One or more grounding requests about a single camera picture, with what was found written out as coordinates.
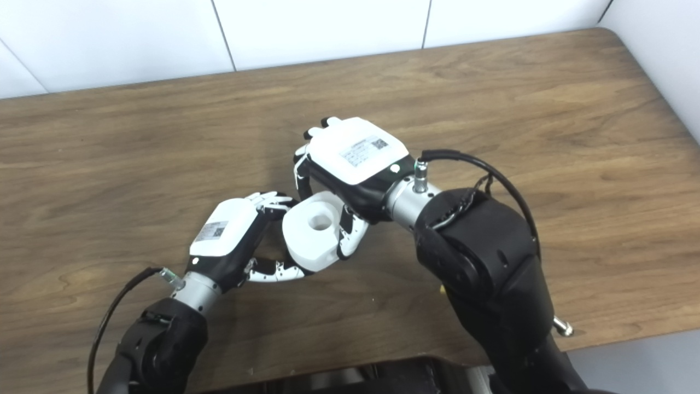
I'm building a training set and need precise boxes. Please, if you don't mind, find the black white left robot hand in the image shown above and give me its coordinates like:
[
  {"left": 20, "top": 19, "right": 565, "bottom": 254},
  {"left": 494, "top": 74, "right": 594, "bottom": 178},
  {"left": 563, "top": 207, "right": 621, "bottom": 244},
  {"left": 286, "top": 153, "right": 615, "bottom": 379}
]
[{"left": 186, "top": 191, "right": 307, "bottom": 293}]

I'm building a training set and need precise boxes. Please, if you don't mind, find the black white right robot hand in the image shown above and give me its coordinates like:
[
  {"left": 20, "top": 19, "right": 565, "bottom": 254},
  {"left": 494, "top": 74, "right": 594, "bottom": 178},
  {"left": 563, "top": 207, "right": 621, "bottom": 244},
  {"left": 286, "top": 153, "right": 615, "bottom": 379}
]
[{"left": 294, "top": 116, "right": 416, "bottom": 261}]

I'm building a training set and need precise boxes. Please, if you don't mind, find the round white plastic piece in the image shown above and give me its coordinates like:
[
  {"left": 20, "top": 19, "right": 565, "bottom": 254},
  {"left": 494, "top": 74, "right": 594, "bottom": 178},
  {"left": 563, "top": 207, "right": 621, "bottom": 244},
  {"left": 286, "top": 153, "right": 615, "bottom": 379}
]
[{"left": 281, "top": 191, "right": 351, "bottom": 274}]

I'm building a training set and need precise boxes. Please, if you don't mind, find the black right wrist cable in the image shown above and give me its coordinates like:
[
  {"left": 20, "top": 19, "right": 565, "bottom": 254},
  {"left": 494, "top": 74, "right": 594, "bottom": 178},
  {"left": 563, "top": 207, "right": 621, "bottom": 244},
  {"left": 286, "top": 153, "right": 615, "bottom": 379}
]
[{"left": 414, "top": 149, "right": 542, "bottom": 258}]

